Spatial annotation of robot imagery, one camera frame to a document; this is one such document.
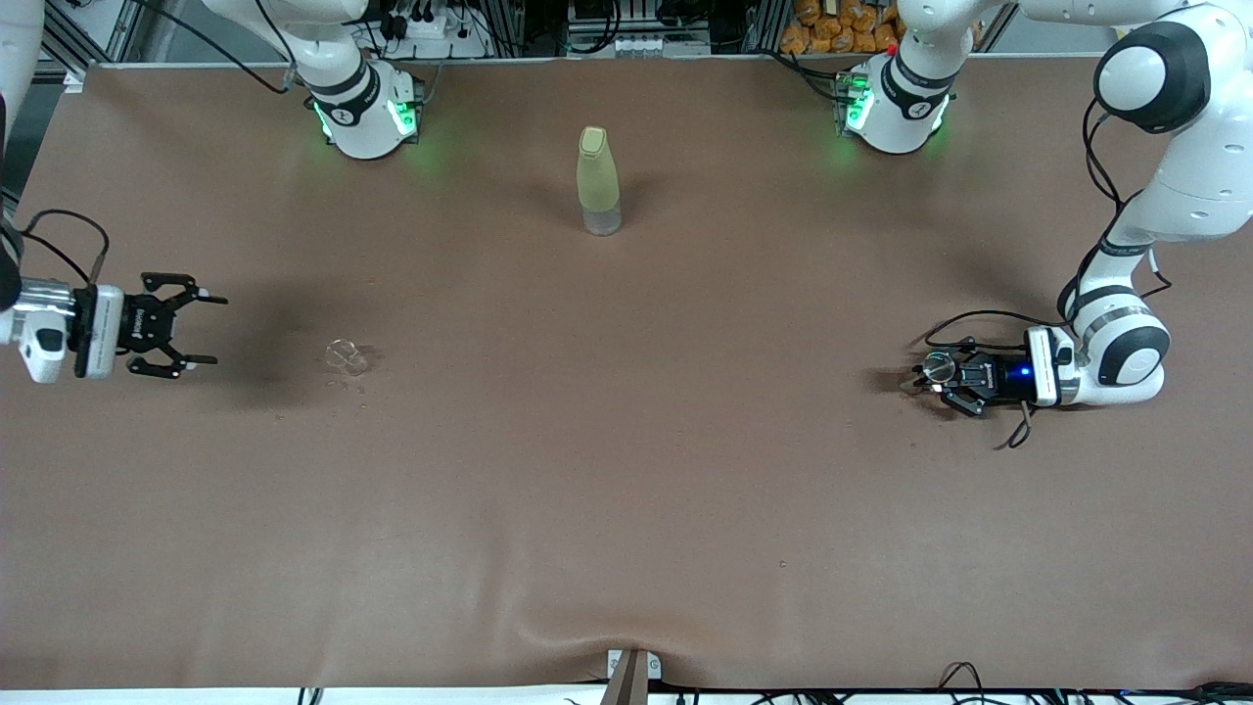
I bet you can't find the aluminium corner frame post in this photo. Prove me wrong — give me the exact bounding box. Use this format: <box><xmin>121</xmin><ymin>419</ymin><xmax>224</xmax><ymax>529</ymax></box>
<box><xmin>44</xmin><ymin>0</ymin><xmax>148</xmax><ymax>94</ymax></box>

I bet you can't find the silver mount bracket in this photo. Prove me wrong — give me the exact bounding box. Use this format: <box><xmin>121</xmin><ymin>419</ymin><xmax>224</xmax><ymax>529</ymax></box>
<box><xmin>607</xmin><ymin>648</ymin><xmax>663</xmax><ymax>682</ymax></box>

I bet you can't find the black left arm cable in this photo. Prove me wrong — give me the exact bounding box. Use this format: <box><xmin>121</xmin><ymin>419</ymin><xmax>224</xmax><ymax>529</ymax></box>
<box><xmin>910</xmin><ymin>93</ymin><xmax>1176</xmax><ymax>451</ymax></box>

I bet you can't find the white power strip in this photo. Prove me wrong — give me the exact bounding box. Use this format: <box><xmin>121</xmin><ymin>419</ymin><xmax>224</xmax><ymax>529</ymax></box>
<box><xmin>377</xmin><ymin>0</ymin><xmax>490</xmax><ymax>60</ymax></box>

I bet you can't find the brown mount bar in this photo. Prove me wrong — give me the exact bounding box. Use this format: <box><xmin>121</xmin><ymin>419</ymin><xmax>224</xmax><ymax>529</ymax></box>
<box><xmin>600</xmin><ymin>651</ymin><xmax>649</xmax><ymax>705</ymax></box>

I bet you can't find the orange snack bag pile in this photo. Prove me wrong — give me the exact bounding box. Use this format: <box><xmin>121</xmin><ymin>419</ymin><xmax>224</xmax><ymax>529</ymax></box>
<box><xmin>780</xmin><ymin>0</ymin><xmax>906</xmax><ymax>55</ymax></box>

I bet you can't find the aluminium frame strut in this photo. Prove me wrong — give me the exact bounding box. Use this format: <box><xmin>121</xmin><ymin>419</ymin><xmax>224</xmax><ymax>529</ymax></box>
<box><xmin>485</xmin><ymin>0</ymin><xmax>537</xmax><ymax>58</ymax></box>
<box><xmin>749</xmin><ymin>0</ymin><xmax>792</xmax><ymax>55</ymax></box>

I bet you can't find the black arm base cable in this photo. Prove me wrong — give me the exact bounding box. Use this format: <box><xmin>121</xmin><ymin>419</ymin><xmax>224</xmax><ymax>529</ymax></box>
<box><xmin>759</xmin><ymin>47</ymin><xmax>848</xmax><ymax>104</ymax></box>

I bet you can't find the grey electronics box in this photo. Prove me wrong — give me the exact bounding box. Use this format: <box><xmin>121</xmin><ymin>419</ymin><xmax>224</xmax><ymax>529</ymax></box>
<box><xmin>566</xmin><ymin>0</ymin><xmax>714</xmax><ymax>58</ymax></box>

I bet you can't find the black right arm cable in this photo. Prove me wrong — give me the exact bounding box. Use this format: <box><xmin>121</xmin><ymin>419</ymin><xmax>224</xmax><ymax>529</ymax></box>
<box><xmin>20</xmin><ymin>0</ymin><xmax>295</xmax><ymax>290</ymax></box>

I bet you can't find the yellow-green water bottle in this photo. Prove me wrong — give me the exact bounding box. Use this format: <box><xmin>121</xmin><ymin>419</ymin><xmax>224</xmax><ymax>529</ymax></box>
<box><xmin>576</xmin><ymin>125</ymin><xmax>624</xmax><ymax>237</ymax></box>

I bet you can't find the brown table cloth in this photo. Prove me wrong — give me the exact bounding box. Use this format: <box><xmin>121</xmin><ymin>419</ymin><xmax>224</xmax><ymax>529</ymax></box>
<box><xmin>0</xmin><ymin>54</ymin><xmax>1253</xmax><ymax>691</ymax></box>

